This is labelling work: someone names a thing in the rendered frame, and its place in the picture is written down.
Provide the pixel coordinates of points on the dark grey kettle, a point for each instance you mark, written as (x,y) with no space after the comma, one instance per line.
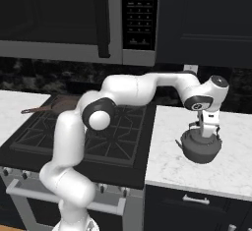
(200,151)

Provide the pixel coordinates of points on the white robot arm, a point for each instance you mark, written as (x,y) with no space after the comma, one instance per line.
(69,143)

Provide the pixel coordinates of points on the dark base cupboard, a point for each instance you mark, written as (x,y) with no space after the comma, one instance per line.
(8,208)

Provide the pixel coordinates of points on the black stove hob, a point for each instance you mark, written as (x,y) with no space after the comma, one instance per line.
(124,143)

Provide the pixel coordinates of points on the brown frying pan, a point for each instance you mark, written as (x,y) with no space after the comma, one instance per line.
(62,104)

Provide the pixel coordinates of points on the dark stove knob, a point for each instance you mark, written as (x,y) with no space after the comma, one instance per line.
(6,172)
(124,192)
(25,175)
(102,188)

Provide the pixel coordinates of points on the dark drawer front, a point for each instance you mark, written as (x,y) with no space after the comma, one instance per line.
(170,212)

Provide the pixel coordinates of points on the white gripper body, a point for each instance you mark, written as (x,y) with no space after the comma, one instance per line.
(208,129)

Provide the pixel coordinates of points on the dark wall cupboard door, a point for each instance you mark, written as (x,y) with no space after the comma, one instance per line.
(206,18)

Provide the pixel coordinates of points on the silver black microwave oven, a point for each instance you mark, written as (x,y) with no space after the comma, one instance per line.
(59,15)

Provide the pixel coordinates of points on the silver oven door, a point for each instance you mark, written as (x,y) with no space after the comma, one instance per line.
(36,213)

